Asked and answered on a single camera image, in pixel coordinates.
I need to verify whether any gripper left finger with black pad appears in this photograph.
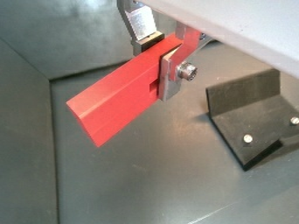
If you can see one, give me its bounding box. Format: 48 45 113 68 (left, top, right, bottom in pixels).
116 0 164 56

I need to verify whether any gripper right finger silver with bolt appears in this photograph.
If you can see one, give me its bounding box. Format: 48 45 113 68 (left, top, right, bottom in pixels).
157 22 212 102

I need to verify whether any red double-square block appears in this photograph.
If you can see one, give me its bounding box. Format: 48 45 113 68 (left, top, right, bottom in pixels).
65 32 184 148

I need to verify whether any black regrasp stand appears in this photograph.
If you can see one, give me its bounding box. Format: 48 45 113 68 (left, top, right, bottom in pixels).
205 69 299 170

